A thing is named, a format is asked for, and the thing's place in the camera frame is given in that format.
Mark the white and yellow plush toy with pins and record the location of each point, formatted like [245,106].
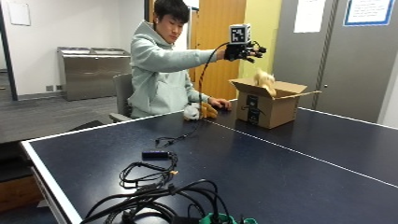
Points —
[198,111]

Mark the white marker cube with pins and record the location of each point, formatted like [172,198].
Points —
[240,34]

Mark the tan plush toy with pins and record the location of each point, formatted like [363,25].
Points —
[265,81]

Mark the wooden door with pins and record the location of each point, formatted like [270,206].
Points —
[216,62]

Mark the brown cardboard box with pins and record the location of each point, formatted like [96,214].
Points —
[269,107]

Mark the white notice sheet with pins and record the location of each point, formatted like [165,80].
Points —
[309,15]

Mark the the person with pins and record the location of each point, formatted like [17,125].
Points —
[160,77]

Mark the small black device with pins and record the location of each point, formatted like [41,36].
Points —
[155,154]

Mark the grey door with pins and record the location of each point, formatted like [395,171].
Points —
[352,62]

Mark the grey chair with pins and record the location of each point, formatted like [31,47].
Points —
[123,93]

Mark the blue framed poster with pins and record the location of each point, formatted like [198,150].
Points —
[367,12]

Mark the stainless steel waste bin cabinet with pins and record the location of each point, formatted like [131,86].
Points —
[91,73]

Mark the green plastic object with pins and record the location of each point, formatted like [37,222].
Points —
[220,219]

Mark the wooden cabinet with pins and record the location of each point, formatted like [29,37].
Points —
[16,193]

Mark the wall outlet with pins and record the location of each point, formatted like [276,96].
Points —
[49,88]

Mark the white paper sheet on wall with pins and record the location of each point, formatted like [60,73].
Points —
[19,12]

